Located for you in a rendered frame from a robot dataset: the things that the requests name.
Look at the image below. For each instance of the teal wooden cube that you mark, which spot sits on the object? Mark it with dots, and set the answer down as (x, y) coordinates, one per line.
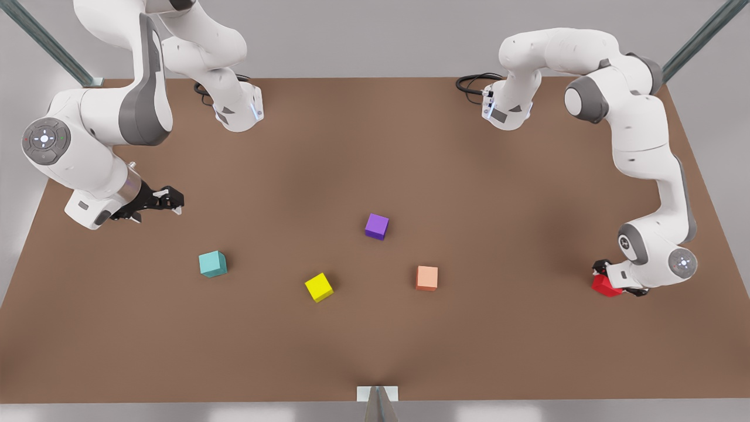
(212, 264)

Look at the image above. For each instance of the yellow wooden cube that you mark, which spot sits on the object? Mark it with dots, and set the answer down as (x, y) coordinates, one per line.
(319, 287)

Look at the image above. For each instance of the purple wooden cube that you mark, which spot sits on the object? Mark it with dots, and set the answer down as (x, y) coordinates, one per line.
(377, 226)

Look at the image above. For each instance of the red wooden cube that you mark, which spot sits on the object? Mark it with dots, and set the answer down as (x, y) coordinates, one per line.
(603, 286)

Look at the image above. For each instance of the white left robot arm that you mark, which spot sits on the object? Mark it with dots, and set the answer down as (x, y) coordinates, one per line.
(638, 135)

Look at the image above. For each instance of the silver frame post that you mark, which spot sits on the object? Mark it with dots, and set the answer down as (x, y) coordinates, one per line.
(378, 401)
(700, 36)
(47, 41)

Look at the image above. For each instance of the orange wooden cube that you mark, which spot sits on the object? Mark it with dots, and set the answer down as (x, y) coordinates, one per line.
(427, 278)

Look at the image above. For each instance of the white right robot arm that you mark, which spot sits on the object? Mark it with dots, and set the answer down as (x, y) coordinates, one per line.
(94, 117)

